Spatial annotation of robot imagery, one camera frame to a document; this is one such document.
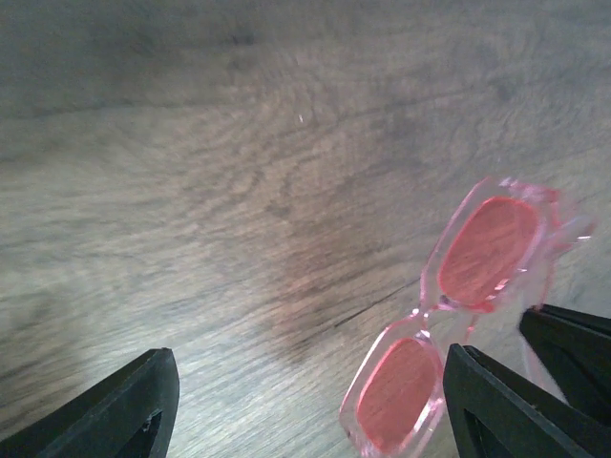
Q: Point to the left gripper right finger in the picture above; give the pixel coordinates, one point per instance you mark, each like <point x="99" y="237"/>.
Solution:
<point x="494" y="412"/>

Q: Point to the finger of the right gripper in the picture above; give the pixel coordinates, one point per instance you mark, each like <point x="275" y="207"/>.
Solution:
<point x="574" y="348"/>

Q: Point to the red lens sunglasses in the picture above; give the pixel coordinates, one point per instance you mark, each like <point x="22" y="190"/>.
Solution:
<point x="498" y="250"/>

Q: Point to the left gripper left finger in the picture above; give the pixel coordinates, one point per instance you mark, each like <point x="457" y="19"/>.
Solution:
<point x="131" y="413"/>

